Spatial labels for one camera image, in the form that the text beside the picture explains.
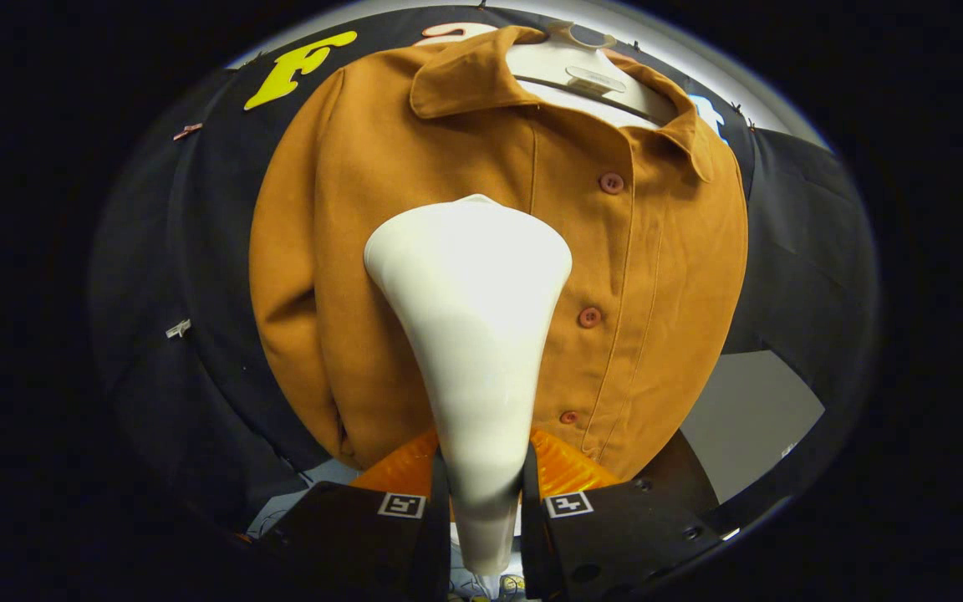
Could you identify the silver clip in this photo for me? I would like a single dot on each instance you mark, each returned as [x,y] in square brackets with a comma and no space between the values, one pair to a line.
[178,328]

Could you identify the red clip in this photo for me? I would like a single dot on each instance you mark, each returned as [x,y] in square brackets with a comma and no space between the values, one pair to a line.
[187,131]

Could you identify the white mannequin torso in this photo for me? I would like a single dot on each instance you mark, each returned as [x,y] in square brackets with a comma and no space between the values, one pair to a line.
[548,63]

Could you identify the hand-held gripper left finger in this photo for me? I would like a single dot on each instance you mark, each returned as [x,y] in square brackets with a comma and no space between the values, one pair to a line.
[348,543]

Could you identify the white garment steamer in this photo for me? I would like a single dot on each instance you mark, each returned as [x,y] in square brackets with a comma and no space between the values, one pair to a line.
[469,318]

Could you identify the brown button-up shirt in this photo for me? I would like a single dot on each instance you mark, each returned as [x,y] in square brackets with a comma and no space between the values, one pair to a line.
[348,251]

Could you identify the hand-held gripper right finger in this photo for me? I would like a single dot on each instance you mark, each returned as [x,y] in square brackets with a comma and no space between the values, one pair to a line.
[615,543]

